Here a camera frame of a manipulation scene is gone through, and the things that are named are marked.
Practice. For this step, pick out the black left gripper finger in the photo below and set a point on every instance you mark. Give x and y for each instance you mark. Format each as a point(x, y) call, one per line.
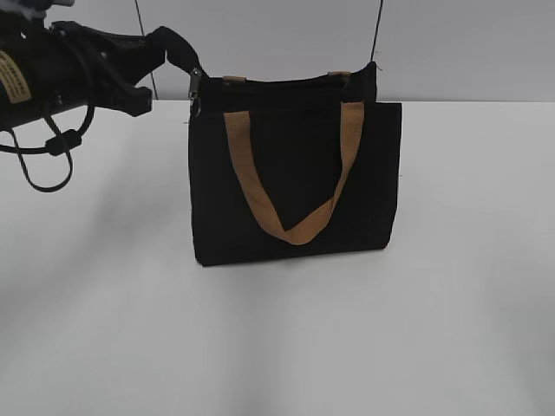
point(179, 52)

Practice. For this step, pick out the tan front bag handle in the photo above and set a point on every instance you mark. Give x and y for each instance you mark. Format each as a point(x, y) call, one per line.
point(238, 131)

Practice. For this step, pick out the black tote bag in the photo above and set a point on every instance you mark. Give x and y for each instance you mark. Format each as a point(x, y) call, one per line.
point(295, 127)

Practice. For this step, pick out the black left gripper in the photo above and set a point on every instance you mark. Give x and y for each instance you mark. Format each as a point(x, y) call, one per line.
point(68, 65)

